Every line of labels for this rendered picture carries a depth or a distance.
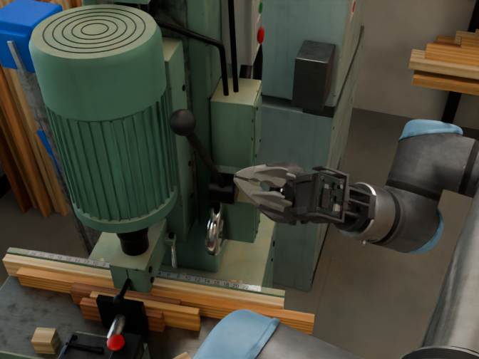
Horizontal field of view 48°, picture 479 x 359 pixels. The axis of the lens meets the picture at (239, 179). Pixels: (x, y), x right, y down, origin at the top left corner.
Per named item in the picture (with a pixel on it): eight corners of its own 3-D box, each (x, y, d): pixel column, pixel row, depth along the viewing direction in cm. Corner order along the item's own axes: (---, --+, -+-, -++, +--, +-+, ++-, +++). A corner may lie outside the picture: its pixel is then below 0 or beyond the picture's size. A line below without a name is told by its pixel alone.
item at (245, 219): (213, 238, 118) (211, 197, 110) (220, 216, 123) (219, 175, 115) (256, 243, 116) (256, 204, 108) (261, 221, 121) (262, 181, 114)
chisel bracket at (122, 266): (115, 293, 103) (107, 264, 98) (139, 240, 114) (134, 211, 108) (152, 300, 102) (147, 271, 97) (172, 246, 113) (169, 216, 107)
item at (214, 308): (21, 285, 115) (16, 273, 113) (25, 278, 117) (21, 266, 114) (311, 334, 106) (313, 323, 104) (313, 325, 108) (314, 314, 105)
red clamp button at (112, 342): (104, 350, 91) (103, 347, 90) (111, 335, 93) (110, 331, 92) (121, 353, 90) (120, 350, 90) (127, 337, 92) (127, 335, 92)
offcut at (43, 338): (35, 352, 103) (31, 341, 100) (41, 338, 105) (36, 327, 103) (55, 354, 103) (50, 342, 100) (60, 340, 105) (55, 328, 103)
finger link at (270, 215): (265, 183, 76) (311, 197, 81) (258, 184, 78) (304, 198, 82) (260, 216, 75) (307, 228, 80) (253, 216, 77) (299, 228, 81)
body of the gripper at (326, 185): (318, 162, 74) (379, 182, 81) (281, 168, 82) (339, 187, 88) (311, 216, 73) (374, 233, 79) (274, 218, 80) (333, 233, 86)
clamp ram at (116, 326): (91, 354, 102) (82, 327, 96) (105, 321, 108) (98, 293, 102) (136, 362, 101) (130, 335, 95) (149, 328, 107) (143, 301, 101)
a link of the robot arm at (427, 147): (477, 137, 91) (454, 207, 91) (409, 120, 95) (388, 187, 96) (478, 127, 82) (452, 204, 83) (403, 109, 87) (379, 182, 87)
